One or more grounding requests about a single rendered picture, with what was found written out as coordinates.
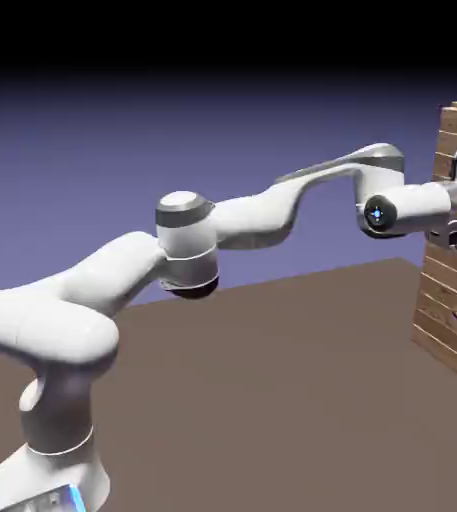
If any wood slat drawer front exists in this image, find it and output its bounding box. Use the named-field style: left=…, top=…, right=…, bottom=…
left=423, top=105, right=457, bottom=265
left=411, top=242, right=457, bottom=391

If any light wood cabinet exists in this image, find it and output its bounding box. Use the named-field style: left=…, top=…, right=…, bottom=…
left=410, top=99, right=457, bottom=392

